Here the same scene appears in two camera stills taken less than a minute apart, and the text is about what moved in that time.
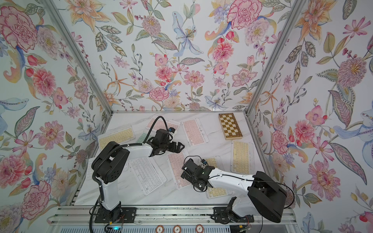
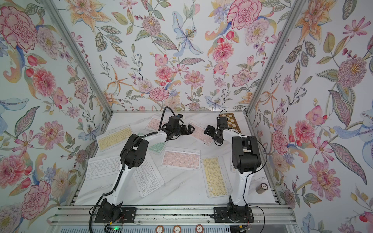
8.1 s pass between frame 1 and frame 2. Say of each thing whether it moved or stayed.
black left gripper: moved
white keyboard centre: stayed
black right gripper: moved
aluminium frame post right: stayed
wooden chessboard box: stayed
